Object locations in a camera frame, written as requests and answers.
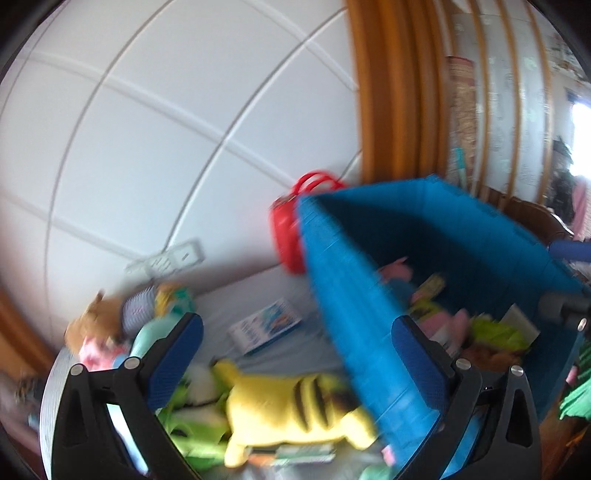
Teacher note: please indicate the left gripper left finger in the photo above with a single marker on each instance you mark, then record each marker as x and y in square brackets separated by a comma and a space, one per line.
[85, 444]

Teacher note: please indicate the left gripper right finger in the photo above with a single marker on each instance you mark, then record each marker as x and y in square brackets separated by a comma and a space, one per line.
[508, 444]

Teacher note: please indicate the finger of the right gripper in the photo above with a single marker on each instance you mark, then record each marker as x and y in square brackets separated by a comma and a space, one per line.
[564, 307]

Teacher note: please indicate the green wet wipes pack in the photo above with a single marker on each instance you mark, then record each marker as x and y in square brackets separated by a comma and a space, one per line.
[497, 336]

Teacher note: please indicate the wooden chair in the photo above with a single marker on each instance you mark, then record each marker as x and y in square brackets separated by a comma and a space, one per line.
[536, 218]

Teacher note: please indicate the pink pig plush orange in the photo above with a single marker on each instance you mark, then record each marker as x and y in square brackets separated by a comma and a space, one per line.
[98, 355]

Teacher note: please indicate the blue folding storage bin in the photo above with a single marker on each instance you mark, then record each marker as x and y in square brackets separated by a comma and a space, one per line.
[428, 250]

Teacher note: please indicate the green frog plush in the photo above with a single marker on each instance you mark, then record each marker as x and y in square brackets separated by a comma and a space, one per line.
[195, 420]

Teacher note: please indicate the brown plush toy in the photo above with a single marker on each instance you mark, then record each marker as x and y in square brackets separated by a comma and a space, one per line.
[102, 319]

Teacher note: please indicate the yellow Pikachu plush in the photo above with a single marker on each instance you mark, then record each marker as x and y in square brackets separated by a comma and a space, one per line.
[268, 411]

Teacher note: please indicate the orange green medicine box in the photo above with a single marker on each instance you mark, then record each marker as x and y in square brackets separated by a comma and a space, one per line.
[287, 454]

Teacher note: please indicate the blue white picture book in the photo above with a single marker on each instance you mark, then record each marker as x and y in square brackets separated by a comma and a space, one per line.
[262, 328]

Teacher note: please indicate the rolled patterned carpet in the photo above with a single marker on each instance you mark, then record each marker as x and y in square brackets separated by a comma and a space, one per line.
[464, 116]

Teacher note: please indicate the red plastic handbag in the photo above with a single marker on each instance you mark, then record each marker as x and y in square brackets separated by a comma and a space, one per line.
[284, 219]

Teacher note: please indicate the white wall socket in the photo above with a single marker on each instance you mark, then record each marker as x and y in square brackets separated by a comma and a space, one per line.
[171, 261]

